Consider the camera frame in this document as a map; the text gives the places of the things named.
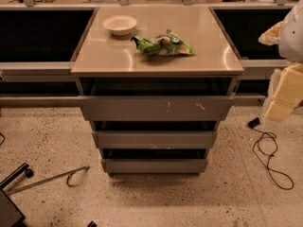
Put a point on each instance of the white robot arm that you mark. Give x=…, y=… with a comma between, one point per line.
x=291, y=36

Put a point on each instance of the grey drawer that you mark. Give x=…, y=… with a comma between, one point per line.
x=154, y=139
x=154, y=166
x=155, y=108

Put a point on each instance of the metal rod with hook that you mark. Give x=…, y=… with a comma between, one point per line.
x=47, y=180

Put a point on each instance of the black cart leg with wheel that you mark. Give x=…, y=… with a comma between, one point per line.
x=22, y=169

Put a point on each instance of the green chip bag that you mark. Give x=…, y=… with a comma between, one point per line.
x=166, y=44

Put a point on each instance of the white bowl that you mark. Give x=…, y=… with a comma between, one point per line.
x=120, y=25

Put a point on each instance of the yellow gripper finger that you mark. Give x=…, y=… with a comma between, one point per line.
x=272, y=35
x=285, y=92

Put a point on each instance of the grey drawer cabinet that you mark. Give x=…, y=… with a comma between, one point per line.
x=155, y=83

